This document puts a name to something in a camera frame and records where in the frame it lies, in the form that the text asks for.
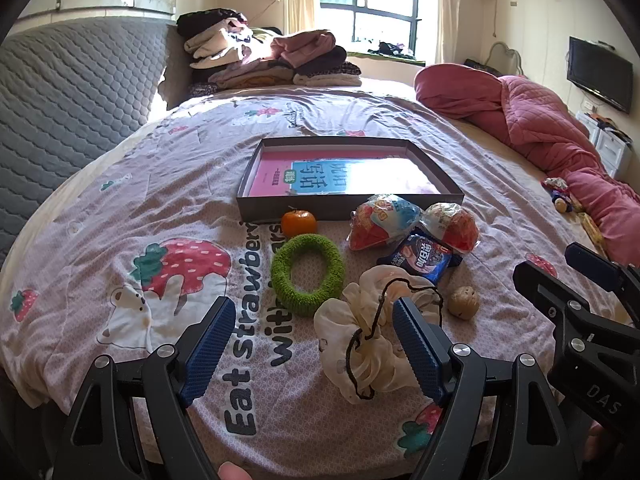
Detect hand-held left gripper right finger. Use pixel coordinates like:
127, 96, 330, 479
391, 296, 581, 480

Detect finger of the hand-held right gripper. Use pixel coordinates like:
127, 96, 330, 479
566, 242, 640, 321
512, 260, 631, 341

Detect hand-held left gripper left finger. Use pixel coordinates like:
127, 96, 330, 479
52, 296, 237, 480

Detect brown walnut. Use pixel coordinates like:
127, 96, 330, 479
446, 286, 481, 320

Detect cream scrunchie with black cord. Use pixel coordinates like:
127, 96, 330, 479
314, 265, 446, 406

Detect blue cookie packet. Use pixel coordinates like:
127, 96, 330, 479
376, 227, 462, 286

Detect green fuzzy ring scrunchie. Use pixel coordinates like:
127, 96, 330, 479
271, 234, 346, 317

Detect small red snack bag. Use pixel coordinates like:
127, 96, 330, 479
421, 202, 480, 254

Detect red and blue snack bag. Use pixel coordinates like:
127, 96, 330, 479
348, 194, 423, 252

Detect grey cardboard box tray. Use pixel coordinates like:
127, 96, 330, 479
236, 136, 466, 223

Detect orange tangerine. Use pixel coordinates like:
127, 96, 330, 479
281, 206, 318, 239

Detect person's left hand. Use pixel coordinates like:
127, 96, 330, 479
218, 461, 253, 480

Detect yellow box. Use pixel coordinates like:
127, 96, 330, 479
575, 212, 608, 251

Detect small toy doll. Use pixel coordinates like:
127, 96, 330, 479
541, 177, 576, 213

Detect white drawer unit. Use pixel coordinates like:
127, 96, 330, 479
575, 110, 633, 181

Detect pink quilt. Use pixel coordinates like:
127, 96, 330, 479
414, 64, 640, 266

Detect strawberry printed bed sheet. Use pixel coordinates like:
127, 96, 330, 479
0, 85, 626, 466

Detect black television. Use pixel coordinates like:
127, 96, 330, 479
567, 36, 635, 115

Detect dark items on windowsill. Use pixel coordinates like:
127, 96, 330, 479
370, 41, 418, 58

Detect grey quilted headboard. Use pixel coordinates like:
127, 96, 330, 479
0, 17, 171, 271

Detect pile of folded clothes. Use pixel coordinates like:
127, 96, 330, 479
176, 8, 363, 97

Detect heart-shaped white frame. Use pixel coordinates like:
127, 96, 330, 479
487, 41, 523, 78

